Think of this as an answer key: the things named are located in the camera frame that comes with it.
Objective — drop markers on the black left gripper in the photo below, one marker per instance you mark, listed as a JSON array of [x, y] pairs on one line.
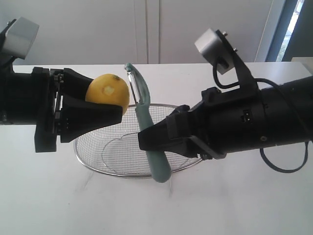
[[77, 116]]

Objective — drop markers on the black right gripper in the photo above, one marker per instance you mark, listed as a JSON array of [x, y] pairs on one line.
[[225, 123]]

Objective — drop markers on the yellow lemon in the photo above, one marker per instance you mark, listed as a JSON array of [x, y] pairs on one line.
[[109, 89]]

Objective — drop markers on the teal handled vegetable peeler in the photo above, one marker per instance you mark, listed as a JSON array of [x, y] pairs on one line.
[[157, 160]]

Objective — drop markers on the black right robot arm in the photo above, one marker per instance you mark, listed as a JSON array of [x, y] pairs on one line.
[[287, 113]]

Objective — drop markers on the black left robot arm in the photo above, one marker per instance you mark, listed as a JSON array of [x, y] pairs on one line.
[[19, 98]]

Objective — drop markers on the white cabinet corner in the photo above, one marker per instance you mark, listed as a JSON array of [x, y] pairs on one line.
[[307, 62]]

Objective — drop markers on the oval metal wire basket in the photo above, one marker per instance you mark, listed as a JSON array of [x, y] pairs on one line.
[[114, 150]]

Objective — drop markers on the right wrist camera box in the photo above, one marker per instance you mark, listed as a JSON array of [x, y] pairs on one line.
[[212, 49]]

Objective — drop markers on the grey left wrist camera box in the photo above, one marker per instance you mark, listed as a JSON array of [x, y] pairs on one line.
[[18, 37]]

